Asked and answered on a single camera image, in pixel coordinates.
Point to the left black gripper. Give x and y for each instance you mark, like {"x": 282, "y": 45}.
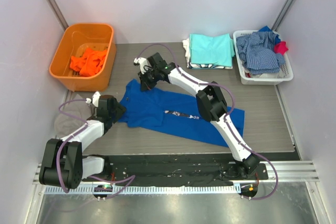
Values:
{"x": 117, "y": 111}

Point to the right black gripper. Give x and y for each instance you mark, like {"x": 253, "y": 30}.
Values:
{"x": 145, "y": 82}

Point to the blue t shirt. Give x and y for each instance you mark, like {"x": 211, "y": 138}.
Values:
{"x": 167, "y": 112}

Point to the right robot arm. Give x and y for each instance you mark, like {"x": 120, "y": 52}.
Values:
{"x": 211, "y": 105}

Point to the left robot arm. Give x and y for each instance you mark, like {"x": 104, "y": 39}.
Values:
{"x": 63, "y": 164}

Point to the folded white printed t shirt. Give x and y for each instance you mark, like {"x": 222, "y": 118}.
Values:
{"x": 186, "y": 46}

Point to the grey cap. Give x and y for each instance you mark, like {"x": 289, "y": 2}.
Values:
{"x": 64, "y": 124}

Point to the folded teal t shirt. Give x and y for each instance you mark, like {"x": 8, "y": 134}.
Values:
{"x": 206, "y": 50}

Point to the orange t shirt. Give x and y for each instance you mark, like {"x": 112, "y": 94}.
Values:
{"x": 90, "y": 63}

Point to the orange plastic tub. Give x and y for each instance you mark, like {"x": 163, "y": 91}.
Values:
{"x": 76, "y": 39}

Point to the blue checkered shirt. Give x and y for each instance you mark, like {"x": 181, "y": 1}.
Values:
{"x": 256, "y": 51}

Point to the blue cloth in basket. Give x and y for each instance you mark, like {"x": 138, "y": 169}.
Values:
{"x": 266, "y": 29}

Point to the red cloth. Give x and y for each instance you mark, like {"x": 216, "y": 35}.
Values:
{"x": 281, "y": 48}

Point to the white plastic laundry basket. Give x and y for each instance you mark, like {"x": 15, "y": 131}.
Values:
{"x": 286, "y": 68}

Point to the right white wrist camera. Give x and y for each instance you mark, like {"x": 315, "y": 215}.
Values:
{"x": 143, "y": 64}

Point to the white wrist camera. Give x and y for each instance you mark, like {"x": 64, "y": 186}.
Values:
{"x": 94, "y": 100}
{"x": 143, "y": 64}

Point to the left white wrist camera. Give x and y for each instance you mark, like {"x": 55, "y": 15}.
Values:
{"x": 94, "y": 100}

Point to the slotted white cable duct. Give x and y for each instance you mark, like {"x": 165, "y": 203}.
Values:
{"x": 135, "y": 190}

